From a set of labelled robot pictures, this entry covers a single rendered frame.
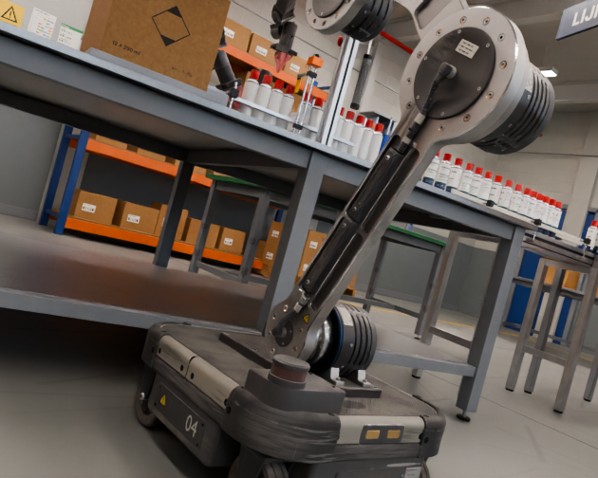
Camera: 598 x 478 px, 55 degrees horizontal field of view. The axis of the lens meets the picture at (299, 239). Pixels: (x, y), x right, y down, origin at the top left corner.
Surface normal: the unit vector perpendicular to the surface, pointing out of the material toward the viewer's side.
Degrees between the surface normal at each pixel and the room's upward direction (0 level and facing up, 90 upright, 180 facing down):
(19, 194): 90
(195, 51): 90
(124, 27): 90
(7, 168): 90
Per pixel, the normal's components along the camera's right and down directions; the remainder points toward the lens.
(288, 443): 0.08, 0.03
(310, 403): 0.60, 0.16
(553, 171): -0.76, -0.21
